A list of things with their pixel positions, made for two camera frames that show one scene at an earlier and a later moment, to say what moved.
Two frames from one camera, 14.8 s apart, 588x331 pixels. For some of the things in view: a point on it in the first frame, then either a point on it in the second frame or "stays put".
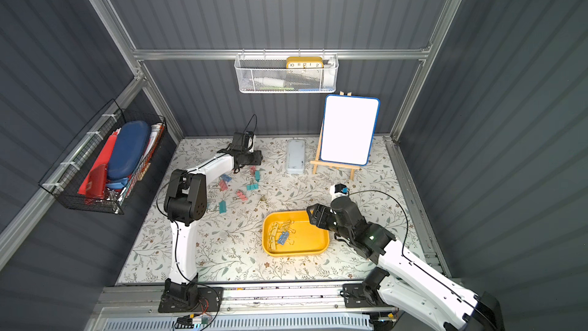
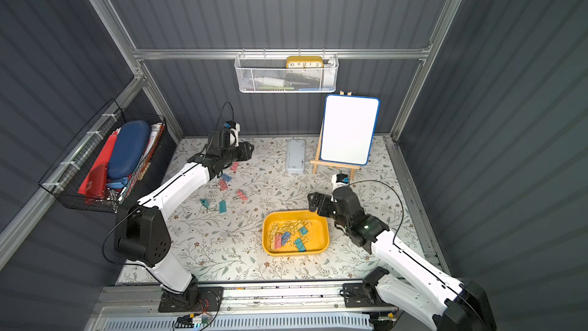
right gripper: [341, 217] to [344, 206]
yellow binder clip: [273, 229] stays put
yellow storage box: [291, 234] stays put
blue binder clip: [283, 237] stays put
